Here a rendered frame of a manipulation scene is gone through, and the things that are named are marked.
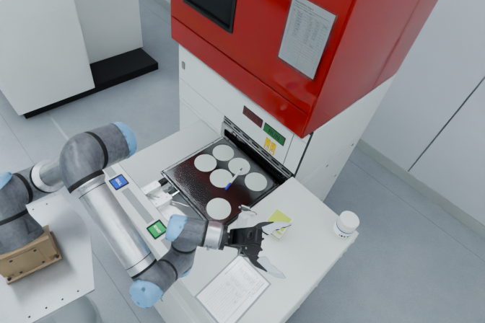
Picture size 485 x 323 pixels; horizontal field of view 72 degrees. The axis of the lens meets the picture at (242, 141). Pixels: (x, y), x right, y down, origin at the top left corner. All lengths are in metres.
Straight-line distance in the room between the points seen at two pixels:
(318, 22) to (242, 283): 0.84
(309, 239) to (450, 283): 1.63
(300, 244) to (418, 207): 1.85
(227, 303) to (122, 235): 0.42
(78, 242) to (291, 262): 0.80
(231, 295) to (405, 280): 1.65
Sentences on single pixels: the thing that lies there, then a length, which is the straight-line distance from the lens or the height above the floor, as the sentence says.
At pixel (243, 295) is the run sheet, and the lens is 1.17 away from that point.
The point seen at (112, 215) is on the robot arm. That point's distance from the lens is 0.92.
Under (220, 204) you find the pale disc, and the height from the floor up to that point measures 0.90.
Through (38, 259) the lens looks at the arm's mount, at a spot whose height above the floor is 0.89.
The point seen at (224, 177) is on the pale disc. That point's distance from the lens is 1.46.
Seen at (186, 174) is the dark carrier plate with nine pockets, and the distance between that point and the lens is 1.46.
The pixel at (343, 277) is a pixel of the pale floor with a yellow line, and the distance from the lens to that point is 2.42.
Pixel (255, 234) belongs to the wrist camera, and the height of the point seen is 1.28.
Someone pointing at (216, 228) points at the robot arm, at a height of 1.23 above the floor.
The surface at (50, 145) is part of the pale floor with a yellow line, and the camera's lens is 2.95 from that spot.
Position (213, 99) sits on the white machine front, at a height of 1.01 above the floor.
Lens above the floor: 2.07
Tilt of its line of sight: 47 degrees down
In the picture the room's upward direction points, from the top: 11 degrees clockwise
